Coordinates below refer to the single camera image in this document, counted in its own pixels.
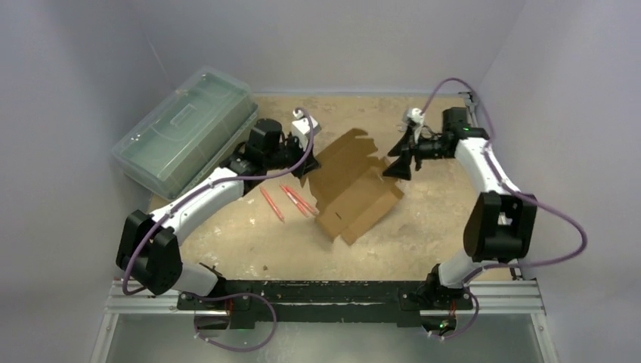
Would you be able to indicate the red pen with label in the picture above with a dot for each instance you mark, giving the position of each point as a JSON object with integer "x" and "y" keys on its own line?
{"x": 295, "y": 200}

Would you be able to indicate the clear plastic storage box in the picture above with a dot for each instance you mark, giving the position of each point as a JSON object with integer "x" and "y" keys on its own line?
{"x": 183, "y": 138}

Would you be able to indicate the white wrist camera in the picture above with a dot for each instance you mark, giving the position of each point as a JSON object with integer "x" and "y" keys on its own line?
{"x": 300, "y": 128}
{"x": 414, "y": 123}

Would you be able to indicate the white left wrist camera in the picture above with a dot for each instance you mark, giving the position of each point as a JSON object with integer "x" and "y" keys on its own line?
{"x": 300, "y": 128}

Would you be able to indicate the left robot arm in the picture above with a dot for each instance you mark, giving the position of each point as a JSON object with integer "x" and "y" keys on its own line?
{"x": 149, "y": 248}

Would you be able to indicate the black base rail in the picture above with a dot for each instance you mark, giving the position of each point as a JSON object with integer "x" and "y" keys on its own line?
{"x": 243, "y": 303}

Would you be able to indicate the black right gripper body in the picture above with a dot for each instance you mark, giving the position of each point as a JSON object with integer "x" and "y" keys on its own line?
{"x": 413, "y": 153}

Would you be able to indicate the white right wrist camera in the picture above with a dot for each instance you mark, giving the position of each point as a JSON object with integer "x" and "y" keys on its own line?
{"x": 414, "y": 123}

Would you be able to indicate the aluminium frame rail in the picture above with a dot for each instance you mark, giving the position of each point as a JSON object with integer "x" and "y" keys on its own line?
{"x": 146, "y": 328}

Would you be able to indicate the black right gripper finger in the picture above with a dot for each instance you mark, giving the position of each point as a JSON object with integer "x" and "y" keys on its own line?
{"x": 405, "y": 143}
{"x": 400, "y": 168}

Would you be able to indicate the pink pen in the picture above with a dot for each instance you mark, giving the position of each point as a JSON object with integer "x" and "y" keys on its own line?
{"x": 272, "y": 204}

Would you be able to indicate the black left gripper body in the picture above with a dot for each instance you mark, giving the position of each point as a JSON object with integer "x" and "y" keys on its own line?
{"x": 287, "y": 156}

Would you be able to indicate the brown cardboard box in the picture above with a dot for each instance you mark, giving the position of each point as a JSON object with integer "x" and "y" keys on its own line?
{"x": 350, "y": 191}

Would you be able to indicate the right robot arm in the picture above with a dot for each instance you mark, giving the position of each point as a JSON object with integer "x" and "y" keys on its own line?
{"x": 500, "y": 225}

